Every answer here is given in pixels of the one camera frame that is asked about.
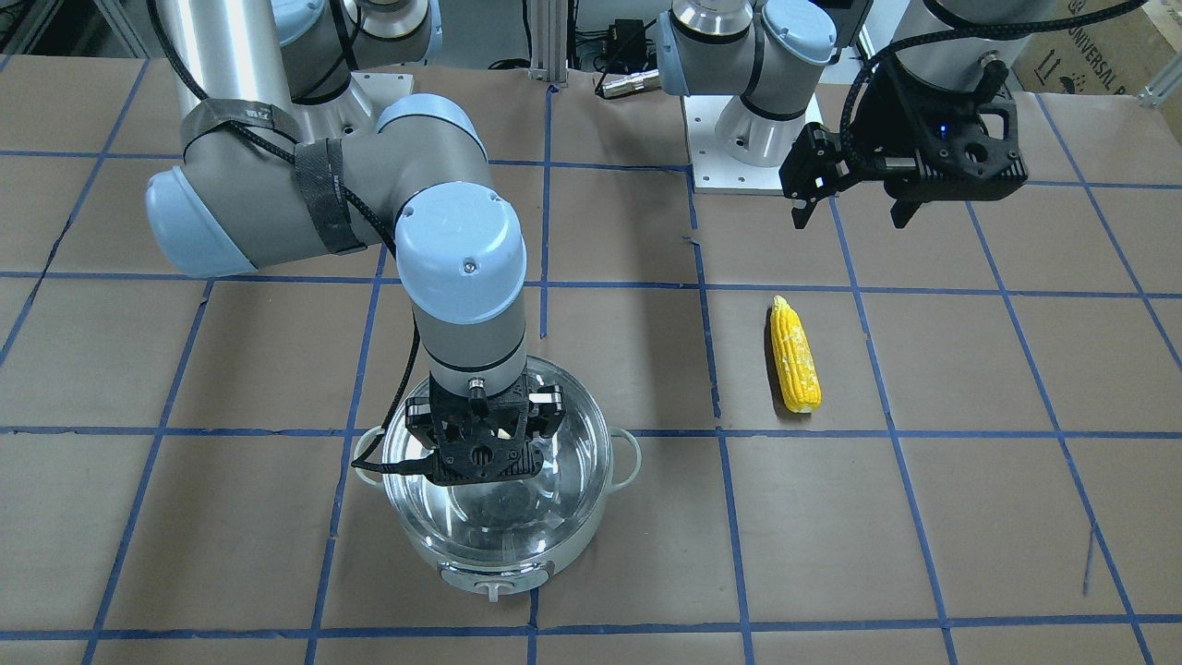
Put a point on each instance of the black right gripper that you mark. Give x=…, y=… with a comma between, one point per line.
x=420, y=413

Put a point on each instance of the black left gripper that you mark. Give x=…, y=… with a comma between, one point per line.
x=880, y=127

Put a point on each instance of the glass pot lid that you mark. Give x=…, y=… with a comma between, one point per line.
x=505, y=524

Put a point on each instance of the yellow corn cob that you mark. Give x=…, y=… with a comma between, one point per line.
x=800, y=387

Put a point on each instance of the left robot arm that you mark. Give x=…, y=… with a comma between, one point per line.
x=771, y=54

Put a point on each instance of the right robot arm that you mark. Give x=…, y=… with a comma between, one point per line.
x=256, y=189

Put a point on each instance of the pale green cooking pot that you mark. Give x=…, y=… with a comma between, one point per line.
x=383, y=450

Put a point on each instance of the black power adapter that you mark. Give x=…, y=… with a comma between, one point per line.
x=625, y=42

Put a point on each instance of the cardboard box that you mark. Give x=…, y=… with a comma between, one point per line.
x=1117, y=56

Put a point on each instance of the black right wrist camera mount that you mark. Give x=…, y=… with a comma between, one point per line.
x=473, y=450

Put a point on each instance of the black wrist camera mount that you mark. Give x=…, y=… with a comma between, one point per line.
x=473, y=450
x=964, y=145

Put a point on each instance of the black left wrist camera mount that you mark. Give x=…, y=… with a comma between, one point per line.
x=964, y=145

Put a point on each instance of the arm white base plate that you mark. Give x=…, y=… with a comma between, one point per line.
x=735, y=152
x=356, y=109

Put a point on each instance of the aluminium frame post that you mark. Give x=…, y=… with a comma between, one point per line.
x=548, y=27

